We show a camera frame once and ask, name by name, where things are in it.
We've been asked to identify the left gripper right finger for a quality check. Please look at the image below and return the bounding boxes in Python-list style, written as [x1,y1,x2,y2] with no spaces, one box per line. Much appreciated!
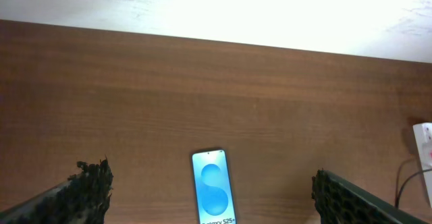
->
[311,169,425,224]

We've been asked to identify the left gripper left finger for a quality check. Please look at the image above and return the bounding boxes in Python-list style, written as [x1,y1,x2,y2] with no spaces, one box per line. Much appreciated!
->
[1,159,113,224]

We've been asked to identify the black USB charging cable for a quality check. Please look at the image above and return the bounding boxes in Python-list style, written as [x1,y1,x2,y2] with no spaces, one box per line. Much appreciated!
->
[394,158,432,208]

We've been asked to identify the blue Galaxy smartphone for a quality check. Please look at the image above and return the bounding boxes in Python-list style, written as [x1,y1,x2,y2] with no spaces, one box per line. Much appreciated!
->
[192,149,238,224]

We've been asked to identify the white power strip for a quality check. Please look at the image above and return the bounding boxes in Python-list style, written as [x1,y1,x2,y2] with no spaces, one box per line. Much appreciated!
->
[412,122,431,206]

